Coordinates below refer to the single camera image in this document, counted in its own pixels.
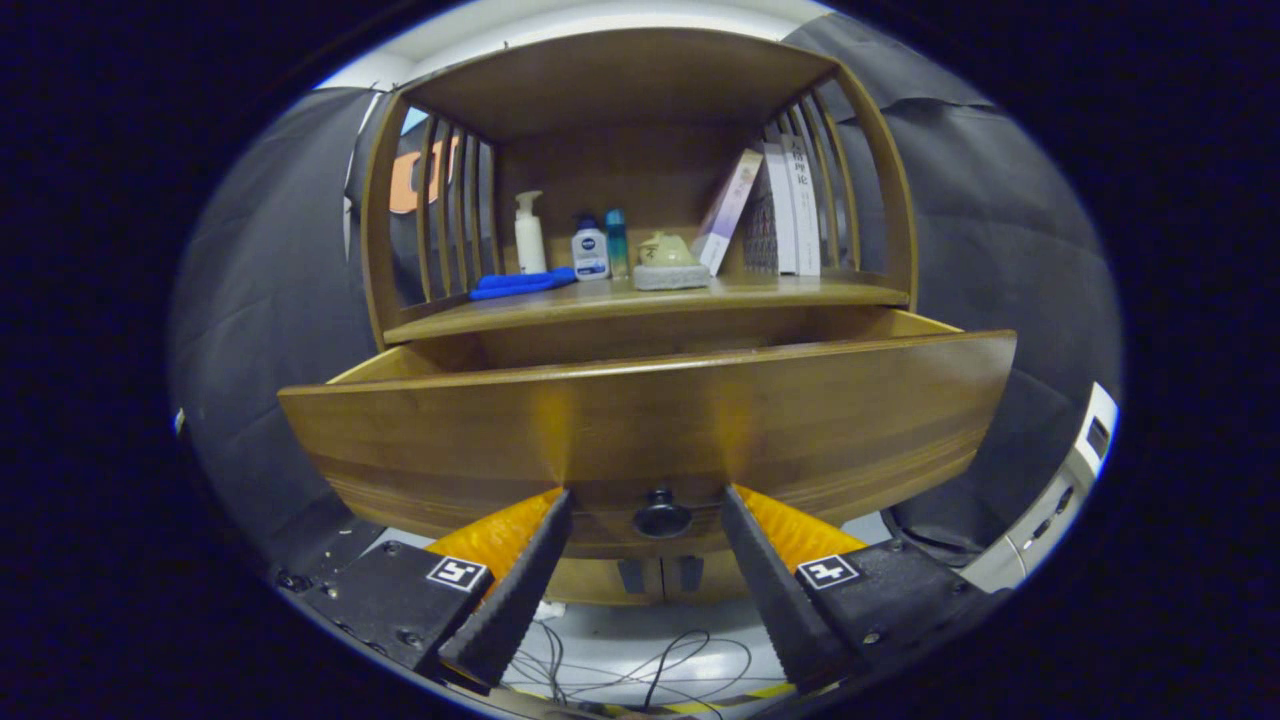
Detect purple book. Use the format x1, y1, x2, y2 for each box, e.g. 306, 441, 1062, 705
690, 148, 765, 278

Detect wooden cabinet with slatted shelf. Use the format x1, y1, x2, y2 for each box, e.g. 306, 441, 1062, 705
358, 27, 921, 606

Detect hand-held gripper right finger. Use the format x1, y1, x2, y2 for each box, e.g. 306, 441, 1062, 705
720, 484, 1009, 693

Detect white appliance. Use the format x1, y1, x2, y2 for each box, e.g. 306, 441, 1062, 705
958, 382, 1121, 594

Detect cream ceramic lidded teacup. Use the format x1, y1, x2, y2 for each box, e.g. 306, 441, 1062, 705
640, 232, 701, 267

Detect slim teal bottle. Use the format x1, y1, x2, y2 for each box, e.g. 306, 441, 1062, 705
605, 208, 631, 279

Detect white book with black lettering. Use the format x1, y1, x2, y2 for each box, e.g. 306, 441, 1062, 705
780, 133, 823, 278

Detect patterned cover book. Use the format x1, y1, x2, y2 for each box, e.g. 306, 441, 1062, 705
742, 142, 799, 276

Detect white lotion bottle blue cap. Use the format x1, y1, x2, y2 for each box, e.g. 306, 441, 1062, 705
571, 215, 612, 282

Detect white pump bottle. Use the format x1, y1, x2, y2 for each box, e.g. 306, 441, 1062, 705
513, 190, 549, 275

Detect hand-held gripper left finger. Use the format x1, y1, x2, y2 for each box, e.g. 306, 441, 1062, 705
275, 487, 576, 691

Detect wooden drawer with black knob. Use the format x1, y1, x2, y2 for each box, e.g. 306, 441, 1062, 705
277, 308, 1019, 561

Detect wooden countertop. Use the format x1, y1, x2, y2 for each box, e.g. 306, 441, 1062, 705
383, 270, 913, 346

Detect floor cables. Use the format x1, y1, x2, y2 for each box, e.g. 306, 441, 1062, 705
505, 600, 756, 713

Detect blue folded cloth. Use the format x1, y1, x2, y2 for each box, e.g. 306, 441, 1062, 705
468, 266, 579, 302

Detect clear glass cup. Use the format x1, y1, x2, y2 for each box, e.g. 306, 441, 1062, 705
632, 232, 712, 292

